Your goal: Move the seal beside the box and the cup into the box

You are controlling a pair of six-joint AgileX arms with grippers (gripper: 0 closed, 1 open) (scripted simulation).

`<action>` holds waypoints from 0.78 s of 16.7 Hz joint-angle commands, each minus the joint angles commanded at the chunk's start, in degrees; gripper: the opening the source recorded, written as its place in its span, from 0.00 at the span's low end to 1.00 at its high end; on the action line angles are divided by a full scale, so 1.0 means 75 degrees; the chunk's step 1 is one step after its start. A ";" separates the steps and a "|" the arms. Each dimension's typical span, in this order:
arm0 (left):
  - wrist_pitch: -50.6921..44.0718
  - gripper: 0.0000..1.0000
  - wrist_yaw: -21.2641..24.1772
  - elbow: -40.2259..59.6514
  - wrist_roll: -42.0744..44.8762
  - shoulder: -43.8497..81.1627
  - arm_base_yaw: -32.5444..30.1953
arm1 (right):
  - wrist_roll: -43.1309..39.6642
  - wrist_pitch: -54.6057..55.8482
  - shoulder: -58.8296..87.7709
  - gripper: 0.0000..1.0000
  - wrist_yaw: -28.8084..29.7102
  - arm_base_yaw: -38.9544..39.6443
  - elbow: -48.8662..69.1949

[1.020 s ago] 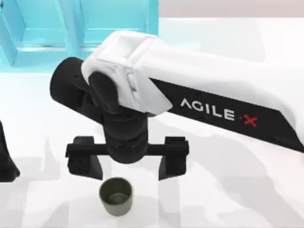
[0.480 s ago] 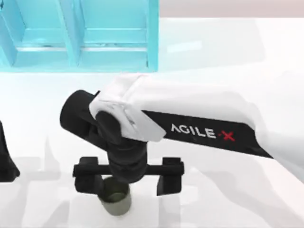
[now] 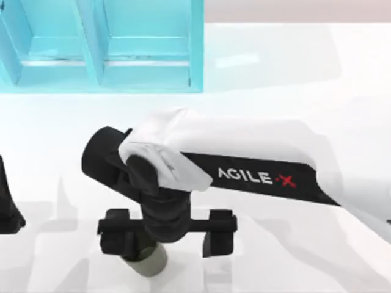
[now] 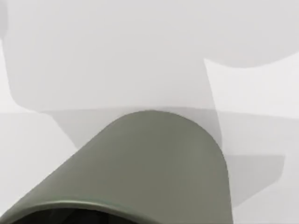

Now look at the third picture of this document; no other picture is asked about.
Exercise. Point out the grey cylinder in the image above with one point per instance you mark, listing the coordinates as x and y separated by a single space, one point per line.
149 259

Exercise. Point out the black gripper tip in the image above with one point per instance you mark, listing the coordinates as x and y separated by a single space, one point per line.
9 204

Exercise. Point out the light blue rack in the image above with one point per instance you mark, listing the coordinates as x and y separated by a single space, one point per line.
91 45

